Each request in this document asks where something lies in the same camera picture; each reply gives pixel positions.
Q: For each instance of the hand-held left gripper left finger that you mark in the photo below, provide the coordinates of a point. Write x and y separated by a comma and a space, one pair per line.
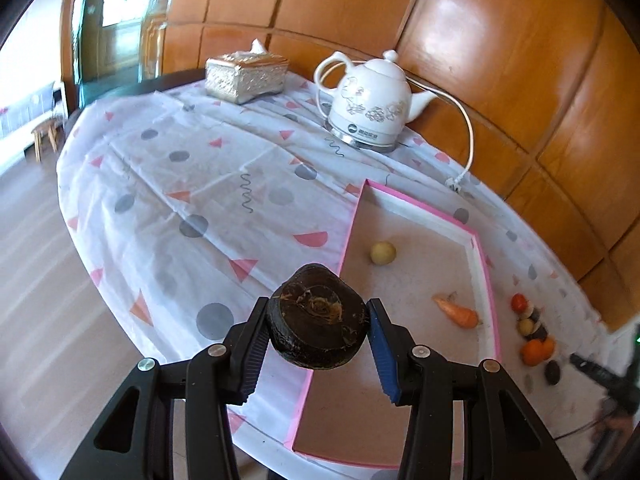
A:
252, 360

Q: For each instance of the orange tangerine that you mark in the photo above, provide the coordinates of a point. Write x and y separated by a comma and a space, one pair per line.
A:
550, 346
532, 354

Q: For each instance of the yellow round fruit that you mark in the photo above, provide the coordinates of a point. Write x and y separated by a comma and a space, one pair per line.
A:
383, 253

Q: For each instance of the small red tomato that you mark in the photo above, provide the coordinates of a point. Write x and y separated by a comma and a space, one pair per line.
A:
520, 302

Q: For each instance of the white patterned tablecloth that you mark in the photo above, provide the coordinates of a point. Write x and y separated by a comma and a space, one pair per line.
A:
200, 180

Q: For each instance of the white ceramic electric kettle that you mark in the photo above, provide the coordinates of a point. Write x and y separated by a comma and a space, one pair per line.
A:
372, 95

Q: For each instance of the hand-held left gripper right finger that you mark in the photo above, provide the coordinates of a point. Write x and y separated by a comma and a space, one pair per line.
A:
384, 360

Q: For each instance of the orange carrot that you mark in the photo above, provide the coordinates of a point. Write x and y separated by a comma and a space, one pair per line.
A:
457, 314

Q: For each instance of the silver embossed tissue box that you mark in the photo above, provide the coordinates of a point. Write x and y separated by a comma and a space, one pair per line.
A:
247, 77

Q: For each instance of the white power plug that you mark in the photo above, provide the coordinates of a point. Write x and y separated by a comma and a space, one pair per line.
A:
456, 183

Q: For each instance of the white tissue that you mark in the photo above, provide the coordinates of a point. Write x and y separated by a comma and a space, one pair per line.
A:
258, 47

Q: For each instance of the small pale yellow fruit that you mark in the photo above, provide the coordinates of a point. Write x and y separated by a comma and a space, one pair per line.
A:
525, 327

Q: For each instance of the wooden stool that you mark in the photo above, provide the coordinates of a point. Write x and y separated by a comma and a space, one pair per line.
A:
47, 131

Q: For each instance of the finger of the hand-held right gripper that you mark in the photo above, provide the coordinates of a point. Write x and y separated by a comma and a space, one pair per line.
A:
592, 367

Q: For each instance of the dark brown round fruit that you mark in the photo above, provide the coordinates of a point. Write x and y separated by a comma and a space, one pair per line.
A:
315, 320

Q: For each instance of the small dark fruit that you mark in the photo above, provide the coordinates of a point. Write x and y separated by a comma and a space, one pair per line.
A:
540, 333
536, 316

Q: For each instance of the white sofa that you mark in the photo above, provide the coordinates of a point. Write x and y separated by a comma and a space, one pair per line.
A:
20, 120

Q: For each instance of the pink-edged shallow box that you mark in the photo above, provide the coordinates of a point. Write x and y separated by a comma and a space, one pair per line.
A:
415, 240

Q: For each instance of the silver kettle base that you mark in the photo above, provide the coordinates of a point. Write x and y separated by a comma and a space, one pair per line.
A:
360, 142

